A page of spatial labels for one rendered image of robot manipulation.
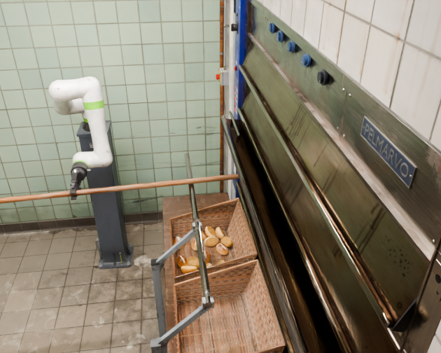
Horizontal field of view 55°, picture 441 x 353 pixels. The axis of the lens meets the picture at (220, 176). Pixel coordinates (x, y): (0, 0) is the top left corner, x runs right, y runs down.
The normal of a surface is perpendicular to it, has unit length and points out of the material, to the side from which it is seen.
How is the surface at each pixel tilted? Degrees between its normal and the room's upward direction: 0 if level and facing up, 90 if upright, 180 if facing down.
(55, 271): 0
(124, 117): 90
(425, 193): 90
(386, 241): 70
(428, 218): 90
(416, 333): 90
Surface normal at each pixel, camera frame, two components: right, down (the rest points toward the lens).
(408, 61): -0.99, 0.07
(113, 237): 0.09, 0.52
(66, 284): 0.00, -0.85
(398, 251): -0.93, -0.22
